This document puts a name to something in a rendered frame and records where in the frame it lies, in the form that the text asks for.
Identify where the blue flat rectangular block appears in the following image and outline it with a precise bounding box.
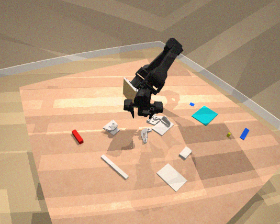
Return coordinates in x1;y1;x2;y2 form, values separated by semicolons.
240;128;249;140

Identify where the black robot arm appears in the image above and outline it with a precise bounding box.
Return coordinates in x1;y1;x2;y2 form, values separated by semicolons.
129;38;183;117

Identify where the cyan flat square plate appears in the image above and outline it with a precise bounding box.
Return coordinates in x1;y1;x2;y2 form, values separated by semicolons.
192;106;218;126

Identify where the white flat bar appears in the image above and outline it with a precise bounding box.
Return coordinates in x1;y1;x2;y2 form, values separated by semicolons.
100;155;129;180

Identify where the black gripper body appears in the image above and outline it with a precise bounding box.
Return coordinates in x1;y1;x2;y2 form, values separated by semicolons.
124;99;163;113

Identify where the red rectangular block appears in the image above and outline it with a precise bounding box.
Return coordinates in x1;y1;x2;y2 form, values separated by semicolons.
72;129;83;144

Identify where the small white rectangular block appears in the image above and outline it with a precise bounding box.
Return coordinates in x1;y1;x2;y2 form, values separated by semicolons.
179;147;192;160

